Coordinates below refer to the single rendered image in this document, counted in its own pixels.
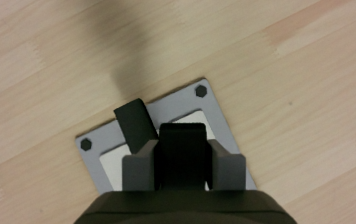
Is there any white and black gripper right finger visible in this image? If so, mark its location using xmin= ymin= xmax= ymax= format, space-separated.
xmin=206 ymin=139 xmax=246 ymax=190

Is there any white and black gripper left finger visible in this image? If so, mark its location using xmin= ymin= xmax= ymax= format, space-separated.
xmin=121 ymin=140 xmax=161 ymax=191

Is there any grey metal mounting plate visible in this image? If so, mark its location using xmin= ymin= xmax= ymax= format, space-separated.
xmin=75 ymin=79 xmax=257 ymax=194

